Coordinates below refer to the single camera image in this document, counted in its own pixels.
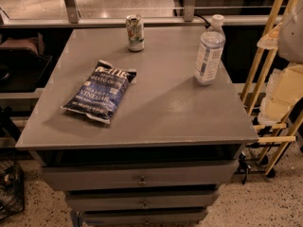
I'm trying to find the clear blue-label plastic bottle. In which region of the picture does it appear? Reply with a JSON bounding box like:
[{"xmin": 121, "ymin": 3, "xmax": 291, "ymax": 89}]
[{"xmin": 194, "ymin": 14, "xmax": 225, "ymax": 85}]

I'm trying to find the grey drawer cabinet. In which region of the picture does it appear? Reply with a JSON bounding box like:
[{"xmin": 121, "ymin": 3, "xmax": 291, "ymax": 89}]
[{"xmin": 17, "ymin": 26, "xmax": 258, "ymax": 216}]

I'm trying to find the blue potato chips bag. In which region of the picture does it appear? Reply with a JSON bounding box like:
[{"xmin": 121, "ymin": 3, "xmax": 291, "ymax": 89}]
[{"xmin": 62, "ymin": 60, "xmax": 136, "ymax": 124}]

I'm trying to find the white green soda can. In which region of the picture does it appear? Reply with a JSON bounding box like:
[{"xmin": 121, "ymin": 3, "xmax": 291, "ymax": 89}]
[{"xmin": 126, "ymin": 14, "xmax": 145, "ymax": 52}]

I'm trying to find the top grey drawer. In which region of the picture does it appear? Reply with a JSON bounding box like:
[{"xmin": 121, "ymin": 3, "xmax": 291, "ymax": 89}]
[{"xmin": 42, "ymin": 160, "xmax": 238, "ymax": 191}]

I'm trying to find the grey drawer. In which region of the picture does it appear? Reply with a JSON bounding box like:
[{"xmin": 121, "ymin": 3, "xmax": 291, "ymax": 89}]
[
  {"xmin": 66, "ymin": 190, "xmax": 219, "ymax": 211},
  {"xmin": 82, "ymin": 209, "xmax": 207, "ymax": 226},
  {"xmin": 42, "ymin": 160, "xmax": 238, "ymax": 191}
]

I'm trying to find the middle grey drawer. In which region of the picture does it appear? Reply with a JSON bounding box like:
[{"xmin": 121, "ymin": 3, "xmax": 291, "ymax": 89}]
[{"xmin": 66, "ymin": 190, "xmax": 219, "ymax": 211}]

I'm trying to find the bottom grey drawer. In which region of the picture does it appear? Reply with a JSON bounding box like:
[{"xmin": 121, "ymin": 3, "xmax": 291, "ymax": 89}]
[{"xmin": 82, "ymin": 209, "xmax": 207, "ymax": 226}]

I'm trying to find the white cloth on rack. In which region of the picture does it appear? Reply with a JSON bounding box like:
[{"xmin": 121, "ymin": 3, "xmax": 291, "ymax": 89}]
[{"xmin": 257, "ymin": 0, "xmax": 303, "ymax": 126}]

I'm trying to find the dark chair at left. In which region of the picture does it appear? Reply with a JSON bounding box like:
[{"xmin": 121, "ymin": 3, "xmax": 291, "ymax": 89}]
[{"xmin": 0, "ymin": 33, "xmax": 52, "ymax": 93}]

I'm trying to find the metal window frame rail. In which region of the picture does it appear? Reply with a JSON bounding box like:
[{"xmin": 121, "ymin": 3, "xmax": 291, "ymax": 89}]
[{"xmin": 0, "ymin": 0, "xmax": 285, "ymax": 29}]

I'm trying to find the wooden rack frame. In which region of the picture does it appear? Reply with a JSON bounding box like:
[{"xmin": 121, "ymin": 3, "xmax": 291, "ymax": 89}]
[{"xmin": 241, "ymin": 0, "xmax": 303, "ymax": 178}]

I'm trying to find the black wire basket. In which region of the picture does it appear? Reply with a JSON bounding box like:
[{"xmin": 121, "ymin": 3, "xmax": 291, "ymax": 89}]
[{"xmin": 0, "ymin": 155, "xmax": 25, "ymax": 220}]

